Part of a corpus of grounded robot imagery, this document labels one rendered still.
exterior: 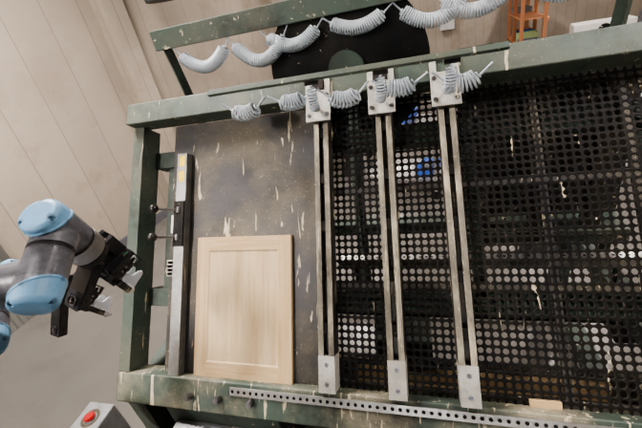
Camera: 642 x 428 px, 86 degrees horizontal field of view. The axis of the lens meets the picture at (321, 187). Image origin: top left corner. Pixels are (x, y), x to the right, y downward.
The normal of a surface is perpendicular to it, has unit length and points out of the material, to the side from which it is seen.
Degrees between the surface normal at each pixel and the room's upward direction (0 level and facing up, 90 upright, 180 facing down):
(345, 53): 90
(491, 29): 90
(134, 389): 54
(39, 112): 90
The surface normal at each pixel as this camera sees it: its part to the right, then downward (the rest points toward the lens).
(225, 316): -0.28, -0.15
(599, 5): -0.38, 0.47
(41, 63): 0.91, 0.02
